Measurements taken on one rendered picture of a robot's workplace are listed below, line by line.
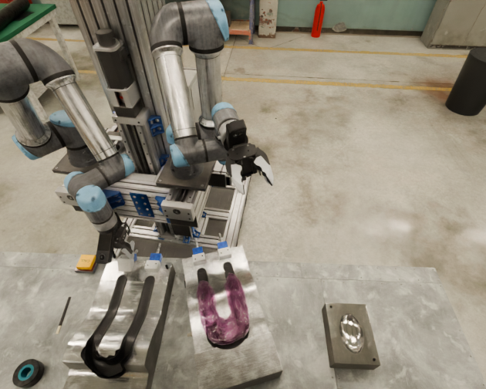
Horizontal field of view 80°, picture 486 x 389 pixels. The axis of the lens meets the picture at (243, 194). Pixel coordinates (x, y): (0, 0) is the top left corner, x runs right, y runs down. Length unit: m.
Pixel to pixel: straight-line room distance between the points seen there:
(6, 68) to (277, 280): 1.13
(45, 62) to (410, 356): 1.51
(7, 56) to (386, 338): 1.49
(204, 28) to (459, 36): 5.49
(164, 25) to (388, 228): 2.21
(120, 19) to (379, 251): 2.18
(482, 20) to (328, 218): 4.50
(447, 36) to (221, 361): 5.79
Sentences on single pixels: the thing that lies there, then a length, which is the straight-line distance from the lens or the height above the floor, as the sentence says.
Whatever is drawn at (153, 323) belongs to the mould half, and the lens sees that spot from 1.14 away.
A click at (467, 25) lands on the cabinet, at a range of 6.19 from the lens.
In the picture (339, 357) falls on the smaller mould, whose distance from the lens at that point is 1.14.
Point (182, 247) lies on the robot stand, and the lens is 2.07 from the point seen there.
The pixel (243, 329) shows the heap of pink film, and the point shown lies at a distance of 1.11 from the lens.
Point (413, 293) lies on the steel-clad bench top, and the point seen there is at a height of 0.80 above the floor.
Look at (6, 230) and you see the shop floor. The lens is 3.04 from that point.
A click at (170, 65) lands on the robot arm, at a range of 0.96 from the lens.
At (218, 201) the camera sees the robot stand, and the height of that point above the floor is 0.21.
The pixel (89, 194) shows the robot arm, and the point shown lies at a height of 1.30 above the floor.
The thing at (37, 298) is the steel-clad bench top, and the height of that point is 0.80.
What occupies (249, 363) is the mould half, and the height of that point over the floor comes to 0.91.
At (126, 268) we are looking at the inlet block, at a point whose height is 0.90.
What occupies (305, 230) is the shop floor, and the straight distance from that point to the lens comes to 2.41.
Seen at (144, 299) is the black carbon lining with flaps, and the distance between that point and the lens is 1.20.
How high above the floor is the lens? 1.94
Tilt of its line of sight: 48 degrees down
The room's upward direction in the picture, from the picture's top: straight up
